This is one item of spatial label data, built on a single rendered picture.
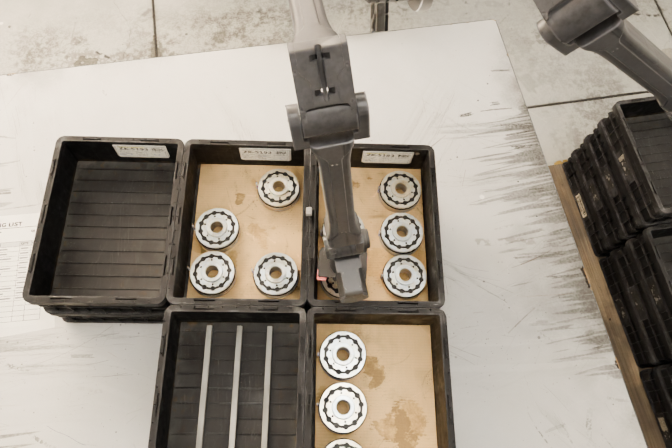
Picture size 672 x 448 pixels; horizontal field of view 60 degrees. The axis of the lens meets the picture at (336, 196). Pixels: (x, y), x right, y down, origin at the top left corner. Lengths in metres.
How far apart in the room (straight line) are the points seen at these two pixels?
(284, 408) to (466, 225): 0.68
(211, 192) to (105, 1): 1.72
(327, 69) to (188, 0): 2.24
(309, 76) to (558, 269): 1.08
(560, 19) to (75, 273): 1.15
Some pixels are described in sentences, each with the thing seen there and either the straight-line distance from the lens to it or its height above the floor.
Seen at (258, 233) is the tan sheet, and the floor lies 0.83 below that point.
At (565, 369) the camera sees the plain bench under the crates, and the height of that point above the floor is 0.70.
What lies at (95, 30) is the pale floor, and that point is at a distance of 2.96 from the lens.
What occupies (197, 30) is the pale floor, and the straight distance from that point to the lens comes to 2.85.
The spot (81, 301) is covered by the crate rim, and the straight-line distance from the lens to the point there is 1.36.
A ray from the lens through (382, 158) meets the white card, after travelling 1.46.
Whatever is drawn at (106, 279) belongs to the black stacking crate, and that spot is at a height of 0.83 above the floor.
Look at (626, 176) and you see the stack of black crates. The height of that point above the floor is 0.50.
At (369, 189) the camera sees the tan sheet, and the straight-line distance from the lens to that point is 1.48.
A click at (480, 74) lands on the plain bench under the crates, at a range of 1.89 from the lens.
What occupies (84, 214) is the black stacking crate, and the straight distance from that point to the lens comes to 1.54.
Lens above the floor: 2.17
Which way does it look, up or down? 66 degrees down
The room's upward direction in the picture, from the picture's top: 7 degrees clockwise
